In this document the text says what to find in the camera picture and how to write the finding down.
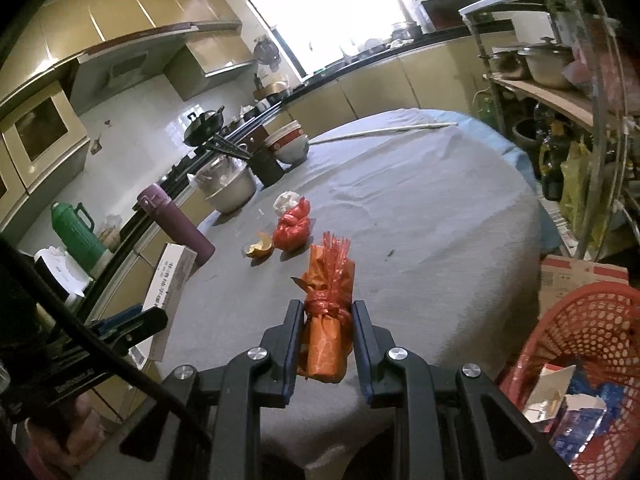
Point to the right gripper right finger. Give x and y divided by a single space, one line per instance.
448 424

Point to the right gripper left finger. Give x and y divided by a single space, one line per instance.
220 436

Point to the orange white carton box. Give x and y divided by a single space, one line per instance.
546 398

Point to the orange wrapper bundle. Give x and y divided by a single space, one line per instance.
327 334

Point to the orange peel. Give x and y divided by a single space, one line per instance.
262 248

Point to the red plastic bag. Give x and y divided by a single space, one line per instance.
293 228

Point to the white long box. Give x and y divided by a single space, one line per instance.
171 274

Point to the blue plastic bag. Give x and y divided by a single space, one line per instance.
611 394

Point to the red plastic trash basket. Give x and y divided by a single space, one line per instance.
596 327

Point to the person's left hand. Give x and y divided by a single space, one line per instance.
69 435

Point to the green thermos jug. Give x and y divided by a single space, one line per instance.
75 227

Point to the maroon thermos bottle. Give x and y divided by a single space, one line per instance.
159 206

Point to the cardboard box on floor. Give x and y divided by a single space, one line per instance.
559 276

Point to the crumpled white tissue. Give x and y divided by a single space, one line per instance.
286 201

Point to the grey tablecloth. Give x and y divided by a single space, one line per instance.
444 233

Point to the steel pot with lid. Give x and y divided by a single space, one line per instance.
226 182

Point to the dark chopstick holder cup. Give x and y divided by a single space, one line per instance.
265 167

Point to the stacked red white bowls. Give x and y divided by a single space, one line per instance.
289 144

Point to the black wok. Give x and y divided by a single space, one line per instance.
203 127

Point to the long white stick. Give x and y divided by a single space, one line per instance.
381 132

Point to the range hood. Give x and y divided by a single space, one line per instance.
121 63

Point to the metal storage rack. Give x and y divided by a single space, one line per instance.
584 137

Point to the steel pot on rack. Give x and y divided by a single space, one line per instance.
546 63

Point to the black microwave oven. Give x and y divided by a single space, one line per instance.
444 14

